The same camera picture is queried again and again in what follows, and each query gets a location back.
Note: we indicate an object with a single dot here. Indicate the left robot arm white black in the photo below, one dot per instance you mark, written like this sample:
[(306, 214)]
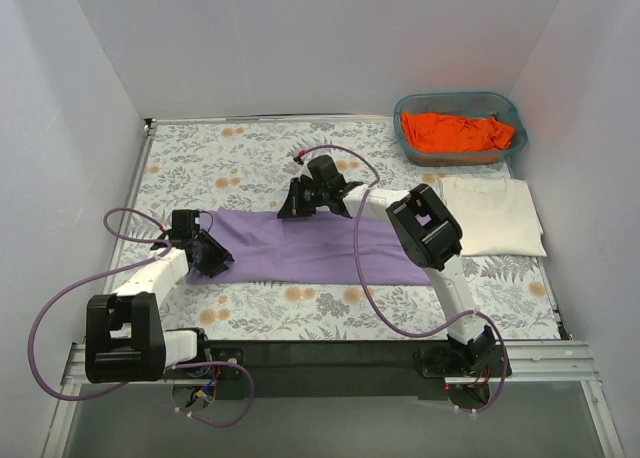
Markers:
[(125, 340)]

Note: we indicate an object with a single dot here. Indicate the teal plastic basket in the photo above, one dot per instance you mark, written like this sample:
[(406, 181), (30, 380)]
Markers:
[(469, 104)]

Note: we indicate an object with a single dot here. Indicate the floral table cloth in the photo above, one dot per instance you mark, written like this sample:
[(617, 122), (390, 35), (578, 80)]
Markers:
[(247, 167)]

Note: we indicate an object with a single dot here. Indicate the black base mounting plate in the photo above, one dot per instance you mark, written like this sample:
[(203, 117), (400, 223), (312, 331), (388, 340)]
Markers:
[(340, 369)]

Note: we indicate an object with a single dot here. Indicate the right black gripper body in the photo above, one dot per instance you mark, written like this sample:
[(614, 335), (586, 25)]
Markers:
[(301, 200)]

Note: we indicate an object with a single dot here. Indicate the folded white t shirt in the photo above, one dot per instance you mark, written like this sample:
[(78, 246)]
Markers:
[(497, 216)]

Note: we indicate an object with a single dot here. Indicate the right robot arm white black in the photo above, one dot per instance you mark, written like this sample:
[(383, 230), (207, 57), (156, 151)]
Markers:
[(430, 237)]

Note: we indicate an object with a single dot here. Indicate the aluminium frame rail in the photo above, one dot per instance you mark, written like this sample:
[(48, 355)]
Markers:
[(552, 405)]

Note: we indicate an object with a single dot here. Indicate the purple t shirt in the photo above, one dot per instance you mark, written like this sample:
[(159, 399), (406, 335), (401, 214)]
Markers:
[(315, 250)]

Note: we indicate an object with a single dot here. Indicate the orange t shirt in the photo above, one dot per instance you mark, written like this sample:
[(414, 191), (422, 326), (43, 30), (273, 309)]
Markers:
[(441, 133)]

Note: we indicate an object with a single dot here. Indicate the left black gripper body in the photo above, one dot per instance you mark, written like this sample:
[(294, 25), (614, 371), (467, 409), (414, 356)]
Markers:
[(211, 257)]

